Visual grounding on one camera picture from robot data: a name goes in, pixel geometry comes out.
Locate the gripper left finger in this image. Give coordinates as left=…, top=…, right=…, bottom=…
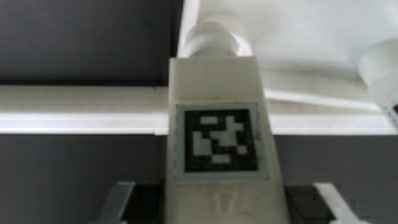
left=88, top=182, right=135, bottom=224

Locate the white square table top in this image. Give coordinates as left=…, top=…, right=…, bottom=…
left=178, top=0, right=398, bottom=104

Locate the white table leg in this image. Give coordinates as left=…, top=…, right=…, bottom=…
left=166, top=20, right=290, bottom=224
left=358, top=39, right=398, bottom=130

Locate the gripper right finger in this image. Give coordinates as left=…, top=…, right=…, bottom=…
left=313, top=183, right=372, bottom=224

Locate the white front fence rail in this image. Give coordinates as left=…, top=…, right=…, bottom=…
left=0, top=86, right=398, bottom=135

